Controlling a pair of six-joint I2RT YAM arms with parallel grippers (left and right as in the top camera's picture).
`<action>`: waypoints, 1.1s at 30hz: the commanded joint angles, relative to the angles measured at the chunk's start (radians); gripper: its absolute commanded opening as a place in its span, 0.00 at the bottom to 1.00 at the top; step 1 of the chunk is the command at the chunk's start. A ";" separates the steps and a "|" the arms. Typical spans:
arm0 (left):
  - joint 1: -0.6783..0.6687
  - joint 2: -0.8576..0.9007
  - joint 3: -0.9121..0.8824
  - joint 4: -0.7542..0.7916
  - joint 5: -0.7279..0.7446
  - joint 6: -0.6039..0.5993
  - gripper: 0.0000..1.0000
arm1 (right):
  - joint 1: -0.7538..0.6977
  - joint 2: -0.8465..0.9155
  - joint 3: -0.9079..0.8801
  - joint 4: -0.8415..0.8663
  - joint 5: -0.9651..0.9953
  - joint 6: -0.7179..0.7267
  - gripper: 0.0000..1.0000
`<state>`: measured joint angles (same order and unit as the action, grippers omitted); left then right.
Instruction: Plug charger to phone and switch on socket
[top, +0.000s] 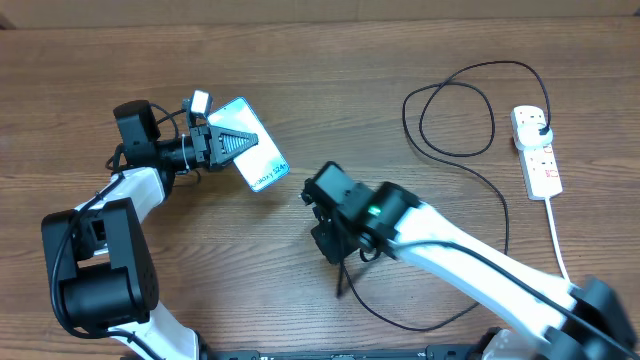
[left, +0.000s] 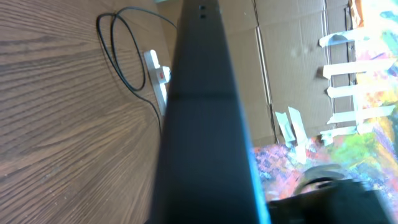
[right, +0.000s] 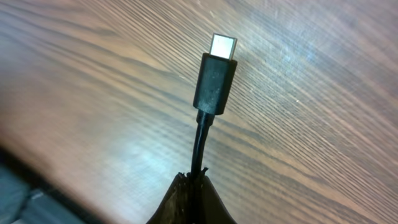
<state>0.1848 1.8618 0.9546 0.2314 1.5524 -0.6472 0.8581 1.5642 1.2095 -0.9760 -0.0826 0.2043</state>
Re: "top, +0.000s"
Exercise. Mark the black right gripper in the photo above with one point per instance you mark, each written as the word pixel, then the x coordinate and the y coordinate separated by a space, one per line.
pixel 327 238

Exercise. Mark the white charger plug adapter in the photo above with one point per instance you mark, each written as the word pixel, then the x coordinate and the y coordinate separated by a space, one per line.
pixel 528 137

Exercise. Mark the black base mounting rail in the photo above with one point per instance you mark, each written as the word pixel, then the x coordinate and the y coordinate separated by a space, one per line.
pixel 431 352

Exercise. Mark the blue Samsung Galaxy smartphone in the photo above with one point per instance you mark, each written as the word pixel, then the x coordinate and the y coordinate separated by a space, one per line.
pixel 261 164

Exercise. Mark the white power extension strip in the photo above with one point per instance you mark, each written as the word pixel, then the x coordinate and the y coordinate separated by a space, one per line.
pixel 539 166

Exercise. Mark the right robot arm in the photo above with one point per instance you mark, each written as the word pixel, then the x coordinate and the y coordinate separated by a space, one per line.
pixel 547 317

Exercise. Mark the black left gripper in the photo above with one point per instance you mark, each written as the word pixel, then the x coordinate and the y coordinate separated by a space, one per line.
pixel 210 145

